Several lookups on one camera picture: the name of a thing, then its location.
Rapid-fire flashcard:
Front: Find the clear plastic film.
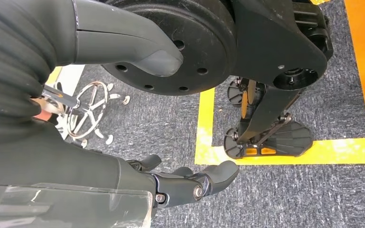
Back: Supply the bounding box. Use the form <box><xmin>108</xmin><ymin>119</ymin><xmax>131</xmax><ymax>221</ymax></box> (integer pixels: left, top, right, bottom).
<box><xmin>0</xmin><ymin>176</ymin><xmax>154</xmax><ymax>228</ymax></box>

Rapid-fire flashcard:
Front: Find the chrome stool base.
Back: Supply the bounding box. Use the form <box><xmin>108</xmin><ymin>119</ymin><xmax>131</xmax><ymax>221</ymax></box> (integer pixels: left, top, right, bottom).
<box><xmin>33</xmin><ymin>81</ymin><xmax>131</xmax><ymax>149</ymax></box>

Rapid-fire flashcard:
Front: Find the white floor panel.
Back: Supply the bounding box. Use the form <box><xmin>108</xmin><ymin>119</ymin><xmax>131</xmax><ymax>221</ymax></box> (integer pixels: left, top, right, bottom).
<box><xmin>53</xmin><ymin>64</ymin><xmax>86</xmax><ymax>96</ymax></box>

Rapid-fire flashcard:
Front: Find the yellow floor tape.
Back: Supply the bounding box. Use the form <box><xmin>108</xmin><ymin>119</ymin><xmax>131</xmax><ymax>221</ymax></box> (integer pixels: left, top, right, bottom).
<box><xmin>194</xmin><ymin>88</ymin><xmax>365</xmax><ymax>166</ymax></box>

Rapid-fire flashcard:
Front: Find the black robot foot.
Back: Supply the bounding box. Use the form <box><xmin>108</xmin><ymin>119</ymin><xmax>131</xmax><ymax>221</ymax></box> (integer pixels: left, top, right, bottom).
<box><xmin>226</xmin><ymin>77</ymin><xmax>267</xmax><ymax>119</ymax></box>
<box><xmin>223</xmin><ymin>120</ymin><xmax>314</xmax><ymax>160</ymax></box>

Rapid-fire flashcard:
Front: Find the black robot leg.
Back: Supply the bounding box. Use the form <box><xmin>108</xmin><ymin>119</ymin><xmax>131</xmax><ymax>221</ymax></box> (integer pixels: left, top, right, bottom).
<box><xmin>100</xmin><ymin>0</ymin><xmax>334</xmax><ymax>145</ymax></box>

